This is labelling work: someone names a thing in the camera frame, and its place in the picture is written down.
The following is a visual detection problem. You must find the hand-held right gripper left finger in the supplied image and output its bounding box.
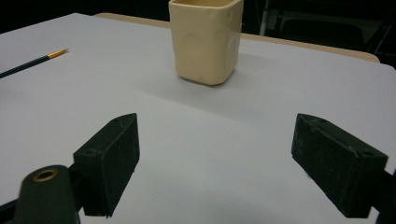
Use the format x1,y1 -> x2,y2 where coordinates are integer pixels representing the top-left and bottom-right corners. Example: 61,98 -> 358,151
73,112 -> 141,218

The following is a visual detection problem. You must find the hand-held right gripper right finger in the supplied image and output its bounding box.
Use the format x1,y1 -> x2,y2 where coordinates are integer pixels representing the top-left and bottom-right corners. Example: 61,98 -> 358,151
290,113 -> 389,219

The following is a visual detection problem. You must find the dark green pencil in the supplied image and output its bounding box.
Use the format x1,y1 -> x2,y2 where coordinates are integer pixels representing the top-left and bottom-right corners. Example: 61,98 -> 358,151
0,48 -> 70,79

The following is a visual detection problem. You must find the cream square ceramic cup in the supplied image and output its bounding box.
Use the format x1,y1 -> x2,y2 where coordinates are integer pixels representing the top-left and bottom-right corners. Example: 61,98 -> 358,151
168,0 -> 245,86

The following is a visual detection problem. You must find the white paper sheet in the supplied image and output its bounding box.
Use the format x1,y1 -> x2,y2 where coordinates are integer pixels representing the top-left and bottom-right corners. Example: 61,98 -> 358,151
0,12 -> 396,224

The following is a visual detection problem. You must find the light wooden table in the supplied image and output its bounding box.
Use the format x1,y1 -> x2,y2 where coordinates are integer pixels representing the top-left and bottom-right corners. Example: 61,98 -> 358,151
92,12 -> 381,63

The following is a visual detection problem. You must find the black folding chair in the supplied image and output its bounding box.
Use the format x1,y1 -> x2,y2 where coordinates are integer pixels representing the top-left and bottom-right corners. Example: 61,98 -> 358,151
267,0 -> 396,60

